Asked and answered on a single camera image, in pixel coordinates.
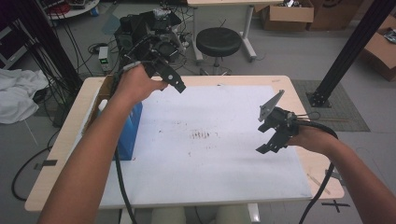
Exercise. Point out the open cardboard box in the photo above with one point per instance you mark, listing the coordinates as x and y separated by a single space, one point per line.
289 15

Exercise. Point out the grey floor mat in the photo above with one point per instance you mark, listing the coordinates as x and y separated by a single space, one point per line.
342 115

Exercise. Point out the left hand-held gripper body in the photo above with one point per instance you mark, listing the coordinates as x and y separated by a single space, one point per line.
162 49

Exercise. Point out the round white table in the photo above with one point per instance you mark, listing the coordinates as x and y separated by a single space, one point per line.
77 11

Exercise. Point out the white desk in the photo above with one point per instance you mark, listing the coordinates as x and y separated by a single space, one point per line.
249 28

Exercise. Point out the small white power unit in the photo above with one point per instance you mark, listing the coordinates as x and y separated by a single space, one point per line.
103 59

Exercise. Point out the white table mat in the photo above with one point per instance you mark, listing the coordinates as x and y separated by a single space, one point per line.
202 174

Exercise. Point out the person's left hand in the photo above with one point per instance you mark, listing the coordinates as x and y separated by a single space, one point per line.
137 85

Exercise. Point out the black metal stand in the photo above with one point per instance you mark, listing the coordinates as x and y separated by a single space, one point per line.
351 46

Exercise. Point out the large cardboard box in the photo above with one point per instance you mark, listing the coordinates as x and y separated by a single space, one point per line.
381 53

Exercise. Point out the grey tape strip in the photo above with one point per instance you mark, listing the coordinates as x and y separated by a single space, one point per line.
46 163

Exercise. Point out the black computer tower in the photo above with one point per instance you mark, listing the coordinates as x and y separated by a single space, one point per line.
130 28

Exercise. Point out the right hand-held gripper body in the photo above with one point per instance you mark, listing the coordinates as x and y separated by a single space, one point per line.
280 119

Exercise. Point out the closed cardboard box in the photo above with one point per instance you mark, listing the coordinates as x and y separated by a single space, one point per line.
336 14

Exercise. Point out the blue cardboard box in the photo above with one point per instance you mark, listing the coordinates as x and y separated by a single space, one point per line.
132 133

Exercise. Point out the white cloth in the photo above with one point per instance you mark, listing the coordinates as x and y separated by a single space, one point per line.
18 93

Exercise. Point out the person's right hand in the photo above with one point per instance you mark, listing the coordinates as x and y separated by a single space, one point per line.
311 138

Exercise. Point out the black round stool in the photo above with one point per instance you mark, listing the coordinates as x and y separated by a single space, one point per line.
218 42

